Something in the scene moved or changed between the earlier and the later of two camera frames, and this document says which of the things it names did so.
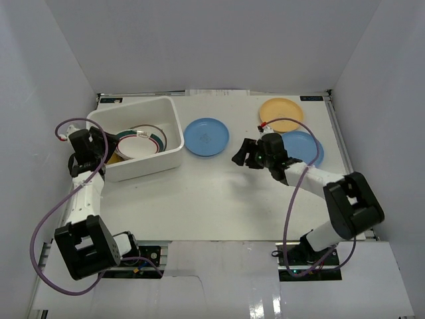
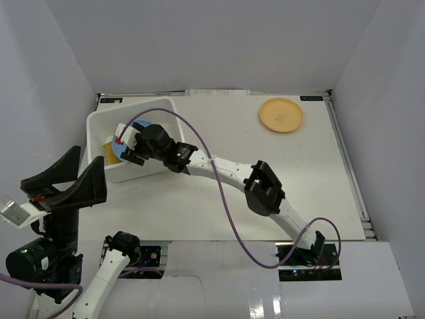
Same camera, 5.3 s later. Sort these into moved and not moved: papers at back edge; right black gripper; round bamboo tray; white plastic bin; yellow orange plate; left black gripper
Moved: right black gripper; left black gripper
Not moved: yellow orange plate; white plastic bin; papers at back edge; round bamboo tray
